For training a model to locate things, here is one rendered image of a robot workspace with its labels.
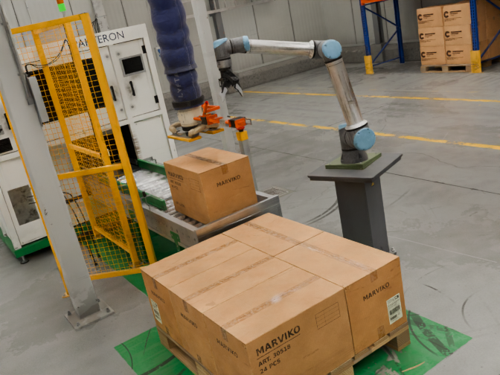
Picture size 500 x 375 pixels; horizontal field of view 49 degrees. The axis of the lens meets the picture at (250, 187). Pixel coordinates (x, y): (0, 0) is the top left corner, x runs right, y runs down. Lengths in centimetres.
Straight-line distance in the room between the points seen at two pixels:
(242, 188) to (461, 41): 782
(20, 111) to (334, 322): 241
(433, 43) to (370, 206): 789
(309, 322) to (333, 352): 25
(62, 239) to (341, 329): 213
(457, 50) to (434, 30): 63
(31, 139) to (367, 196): 229
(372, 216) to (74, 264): 215
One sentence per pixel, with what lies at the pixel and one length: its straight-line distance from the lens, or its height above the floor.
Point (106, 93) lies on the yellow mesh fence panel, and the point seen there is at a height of 154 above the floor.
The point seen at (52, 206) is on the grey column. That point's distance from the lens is 406.
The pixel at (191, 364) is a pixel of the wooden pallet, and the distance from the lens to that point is 343.
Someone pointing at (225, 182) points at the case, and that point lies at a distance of 381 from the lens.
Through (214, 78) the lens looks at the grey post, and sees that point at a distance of 688.
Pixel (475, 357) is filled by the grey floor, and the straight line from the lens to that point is 322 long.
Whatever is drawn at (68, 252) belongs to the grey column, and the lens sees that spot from 416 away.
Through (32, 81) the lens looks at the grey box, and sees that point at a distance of 390.
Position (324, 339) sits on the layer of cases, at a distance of 282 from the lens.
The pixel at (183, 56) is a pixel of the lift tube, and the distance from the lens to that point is 383.
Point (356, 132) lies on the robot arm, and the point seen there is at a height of 104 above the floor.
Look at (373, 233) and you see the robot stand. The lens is 398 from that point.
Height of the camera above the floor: 193
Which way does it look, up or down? 18 degrees down
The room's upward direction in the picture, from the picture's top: 12 degrees counter-clockwise
